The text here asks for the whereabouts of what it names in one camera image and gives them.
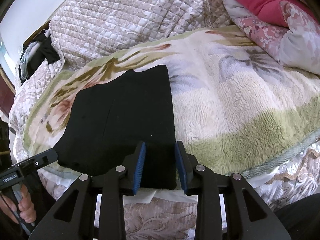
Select black pants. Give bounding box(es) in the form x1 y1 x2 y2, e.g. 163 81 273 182
54 65 176 190

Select person's left hand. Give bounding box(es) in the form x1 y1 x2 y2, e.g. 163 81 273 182
1 184 36 224

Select floral fleece blanket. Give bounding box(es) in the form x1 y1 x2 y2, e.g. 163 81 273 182
23 25 319 178

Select dark clothes pile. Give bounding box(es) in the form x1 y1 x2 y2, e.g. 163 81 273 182
18 29 61 84

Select pink floral rolled comforter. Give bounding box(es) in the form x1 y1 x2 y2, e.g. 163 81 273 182
222 0 319 74

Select quilted beige bedspread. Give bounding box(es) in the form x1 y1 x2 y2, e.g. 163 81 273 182
9 0 235 161

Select magenta pink pillow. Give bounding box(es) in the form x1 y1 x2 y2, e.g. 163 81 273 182
236 0 316 28

